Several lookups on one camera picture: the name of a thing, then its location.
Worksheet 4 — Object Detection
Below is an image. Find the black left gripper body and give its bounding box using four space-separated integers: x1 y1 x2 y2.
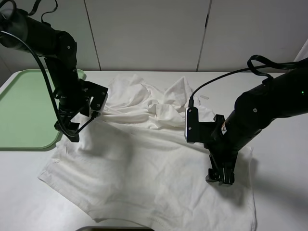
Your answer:
54 80 94 130

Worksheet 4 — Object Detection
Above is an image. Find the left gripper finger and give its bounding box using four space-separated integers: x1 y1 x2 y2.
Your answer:
64 129 79 142
67 122 79 129

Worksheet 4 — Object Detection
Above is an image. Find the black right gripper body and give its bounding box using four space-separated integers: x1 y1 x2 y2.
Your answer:
204 114 239 178

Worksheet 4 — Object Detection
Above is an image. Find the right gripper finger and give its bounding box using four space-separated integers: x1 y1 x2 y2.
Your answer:
205 168 219 183
220 168 235 185

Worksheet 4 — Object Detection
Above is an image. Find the white short sleeve shirt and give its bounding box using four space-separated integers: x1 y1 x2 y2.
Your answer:
39 75 257 231

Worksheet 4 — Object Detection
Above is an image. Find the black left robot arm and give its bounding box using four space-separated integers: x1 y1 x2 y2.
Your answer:
0 8 96 142

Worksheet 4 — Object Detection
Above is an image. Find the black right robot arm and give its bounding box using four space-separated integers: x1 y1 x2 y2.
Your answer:
204 55 308 185

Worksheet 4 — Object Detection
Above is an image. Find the green plastic tray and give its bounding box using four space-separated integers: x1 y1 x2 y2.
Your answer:
0 69 87 152

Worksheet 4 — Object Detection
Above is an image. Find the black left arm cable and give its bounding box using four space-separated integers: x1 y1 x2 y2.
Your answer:
0 0 101 135

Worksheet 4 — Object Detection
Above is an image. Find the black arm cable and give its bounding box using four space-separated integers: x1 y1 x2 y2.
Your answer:
0 0 101 135
189 54 306 108

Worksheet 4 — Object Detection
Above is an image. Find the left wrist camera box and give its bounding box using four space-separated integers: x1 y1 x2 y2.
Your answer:
80 81 108 118

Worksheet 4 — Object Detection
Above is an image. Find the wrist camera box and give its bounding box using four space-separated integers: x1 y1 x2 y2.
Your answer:
80 81 108 118
184 107 216 143

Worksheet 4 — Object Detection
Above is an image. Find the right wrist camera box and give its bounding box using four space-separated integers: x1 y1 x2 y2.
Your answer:
184 107 216 143

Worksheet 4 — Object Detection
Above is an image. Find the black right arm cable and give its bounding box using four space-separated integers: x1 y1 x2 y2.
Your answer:
189 54 306 108

